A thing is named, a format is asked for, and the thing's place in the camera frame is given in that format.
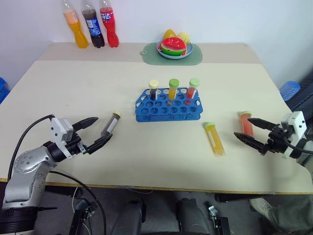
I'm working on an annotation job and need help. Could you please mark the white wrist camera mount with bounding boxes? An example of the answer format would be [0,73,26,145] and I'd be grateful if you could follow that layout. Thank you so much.
[280,111,308,159]
[50,117,74,160]

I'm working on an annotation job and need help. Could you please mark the pale yellow toy fruit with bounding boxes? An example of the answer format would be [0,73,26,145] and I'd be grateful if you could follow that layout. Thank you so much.
[177,31,192,45]

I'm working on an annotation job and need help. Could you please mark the thin white cable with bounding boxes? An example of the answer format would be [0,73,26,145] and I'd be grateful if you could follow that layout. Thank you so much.
[71,187,84,209]

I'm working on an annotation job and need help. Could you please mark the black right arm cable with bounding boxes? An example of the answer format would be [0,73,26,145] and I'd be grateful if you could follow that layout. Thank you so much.
[281,137,313,155]

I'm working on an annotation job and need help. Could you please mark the light blue plate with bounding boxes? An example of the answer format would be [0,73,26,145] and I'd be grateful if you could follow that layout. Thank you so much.
[156,42,194,60]

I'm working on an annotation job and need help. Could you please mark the orange soda bottle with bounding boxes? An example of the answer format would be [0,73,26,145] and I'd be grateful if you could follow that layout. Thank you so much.
[62,0,89,49]

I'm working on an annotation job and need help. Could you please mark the red liquid tube, green cap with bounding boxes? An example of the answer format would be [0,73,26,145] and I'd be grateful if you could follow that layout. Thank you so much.
[186,78,201,100]
[239,110,256,138]

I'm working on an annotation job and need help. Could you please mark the green silicone mat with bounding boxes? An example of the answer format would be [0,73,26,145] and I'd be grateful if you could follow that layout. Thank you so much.
[139,42,203,66]

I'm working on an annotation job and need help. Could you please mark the dark liquid tube, yellow cap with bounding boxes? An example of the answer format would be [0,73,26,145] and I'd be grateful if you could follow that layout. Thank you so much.
[148,79,160,101]
[100,111,122,138]

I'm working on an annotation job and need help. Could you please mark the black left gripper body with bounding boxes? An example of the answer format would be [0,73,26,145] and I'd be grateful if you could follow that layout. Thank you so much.
[65,133,89,156]

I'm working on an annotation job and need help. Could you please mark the yellow toy mango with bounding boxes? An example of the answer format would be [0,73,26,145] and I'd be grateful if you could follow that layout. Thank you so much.
[163,28,177,40]

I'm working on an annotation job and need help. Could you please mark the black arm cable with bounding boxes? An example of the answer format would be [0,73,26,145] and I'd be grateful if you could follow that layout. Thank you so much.
[48,170,108,235]
[281,137,313,155]
[7,114,55,181]

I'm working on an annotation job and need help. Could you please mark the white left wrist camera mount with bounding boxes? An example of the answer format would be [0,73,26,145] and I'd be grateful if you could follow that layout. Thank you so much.
[50,117,74,160]

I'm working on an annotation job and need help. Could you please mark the yellow liquid tube, green cap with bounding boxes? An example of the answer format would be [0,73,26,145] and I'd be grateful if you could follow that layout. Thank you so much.
[203,121,227,158]
[168,78,180,101]

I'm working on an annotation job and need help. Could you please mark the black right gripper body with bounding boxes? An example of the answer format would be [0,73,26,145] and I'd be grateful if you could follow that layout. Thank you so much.
[265,124,292,155]

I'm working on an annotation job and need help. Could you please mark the blue test tube rack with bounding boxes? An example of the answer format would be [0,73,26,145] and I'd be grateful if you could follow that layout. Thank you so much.
[134,87,204,123]

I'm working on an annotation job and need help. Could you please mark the toy watermelon slice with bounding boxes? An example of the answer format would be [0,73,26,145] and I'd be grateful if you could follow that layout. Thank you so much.
[158,37,188,57]

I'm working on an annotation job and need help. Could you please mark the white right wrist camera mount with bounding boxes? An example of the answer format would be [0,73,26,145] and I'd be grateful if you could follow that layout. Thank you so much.
[280,111,308,159]

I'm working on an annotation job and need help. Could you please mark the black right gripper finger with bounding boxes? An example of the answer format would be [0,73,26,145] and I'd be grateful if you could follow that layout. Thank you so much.
[247,117,280,131]
[233,132,267,155]

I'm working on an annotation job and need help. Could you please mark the dark rounded robot leg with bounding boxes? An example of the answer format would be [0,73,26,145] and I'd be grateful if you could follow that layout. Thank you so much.
[114,197,148,235]
[176,197,211,235]

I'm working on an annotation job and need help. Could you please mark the red soda bottle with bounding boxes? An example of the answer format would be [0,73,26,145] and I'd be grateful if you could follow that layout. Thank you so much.
[99,0,120,48]

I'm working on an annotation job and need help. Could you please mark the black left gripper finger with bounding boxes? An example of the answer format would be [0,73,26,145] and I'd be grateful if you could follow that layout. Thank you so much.
[71,117,99,132]
[86,133,113,155]

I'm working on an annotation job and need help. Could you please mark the person's leg with white shoe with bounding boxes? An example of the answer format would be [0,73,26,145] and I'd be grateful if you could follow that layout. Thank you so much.
[248,194,313,232]

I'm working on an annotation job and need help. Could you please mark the cola bottle, blue label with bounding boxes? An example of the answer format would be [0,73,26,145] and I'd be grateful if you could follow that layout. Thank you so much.
[81,0,106,49]

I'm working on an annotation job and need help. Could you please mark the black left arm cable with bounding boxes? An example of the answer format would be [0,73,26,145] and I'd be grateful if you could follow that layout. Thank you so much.
[48,170,108,235]
[7,114,55,181]

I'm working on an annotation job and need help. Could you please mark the blue plastic crate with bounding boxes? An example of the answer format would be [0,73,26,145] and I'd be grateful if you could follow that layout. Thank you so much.
[0,77,11,104]

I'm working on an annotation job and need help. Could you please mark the black metal bracket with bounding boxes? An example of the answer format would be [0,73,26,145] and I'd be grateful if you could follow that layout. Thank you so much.
[207,205,231,235]
[69,198,96,235]

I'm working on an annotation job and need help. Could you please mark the black table frame bar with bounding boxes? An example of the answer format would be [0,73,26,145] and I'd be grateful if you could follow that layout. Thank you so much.
[214,192,277,203]

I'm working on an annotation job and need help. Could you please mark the black textured case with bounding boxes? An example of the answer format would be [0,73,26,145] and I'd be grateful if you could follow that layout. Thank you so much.
[284,76,313,118]

